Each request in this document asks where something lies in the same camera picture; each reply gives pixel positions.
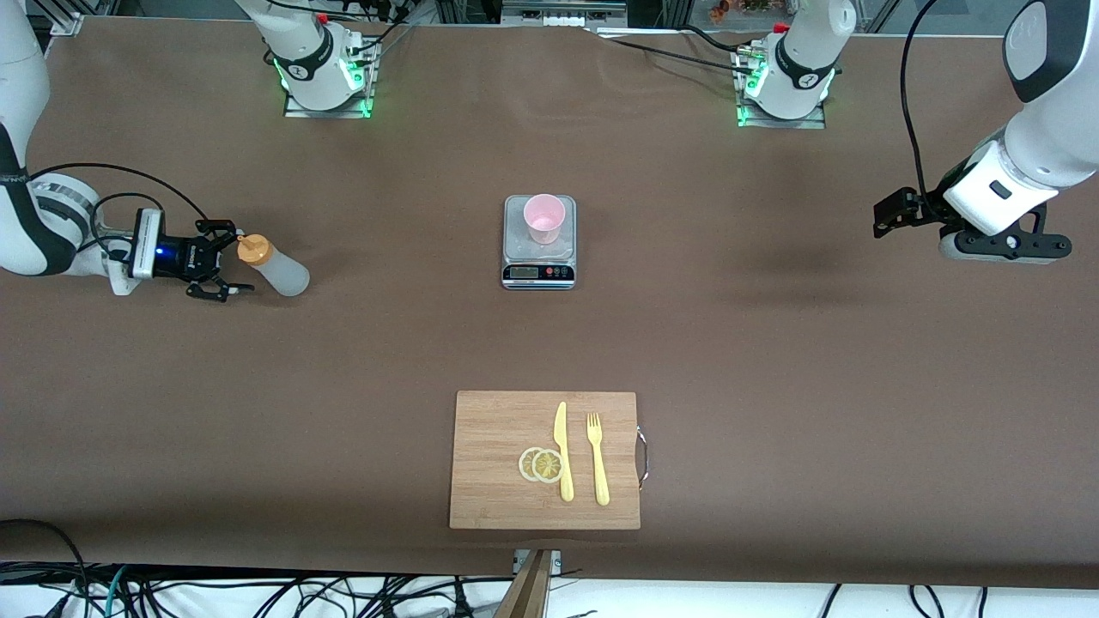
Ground translucent sauce bottle orange cap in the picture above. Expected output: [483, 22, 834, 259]
[237, 233, 311, 298]

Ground pink plastic cup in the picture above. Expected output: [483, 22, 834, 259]
[523, 194, 567, 245]

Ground orange decorative object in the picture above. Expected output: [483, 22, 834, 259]
[708, 0, 774, 22]

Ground silver digital kitchen scale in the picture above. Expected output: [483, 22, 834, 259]
[501, 195, 577, 291]

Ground wooden cutting board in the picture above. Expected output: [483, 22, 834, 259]
[449, 391, 641, 530]

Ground yellow plastic knife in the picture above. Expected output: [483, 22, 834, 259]
[554, 401, 575, 503]

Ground yellow plastic fork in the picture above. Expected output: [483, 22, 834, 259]
[586, 412, 610, 506]

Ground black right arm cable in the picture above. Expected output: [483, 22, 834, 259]
[30, 161, 216, 263]

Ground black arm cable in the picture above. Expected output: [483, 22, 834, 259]
[30, 161, 216, 263]
[900, 0, 941, 203]

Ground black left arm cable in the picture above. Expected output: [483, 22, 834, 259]
[900, 0, 941, 203]

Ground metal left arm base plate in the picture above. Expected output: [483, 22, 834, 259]
[737, 47, 827, 130]

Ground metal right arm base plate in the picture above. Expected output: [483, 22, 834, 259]
[283, 39, 376, 119]

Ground black table cable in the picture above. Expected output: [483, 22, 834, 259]
[683, 24, 756, 54]
[339, 0, 422, 65]
[592, 28, 761, 76]

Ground teal floor cable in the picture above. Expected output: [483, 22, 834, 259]
[101, 565, 131, 618]

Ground wooden post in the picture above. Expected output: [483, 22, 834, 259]
[496, 549, 552, 618]

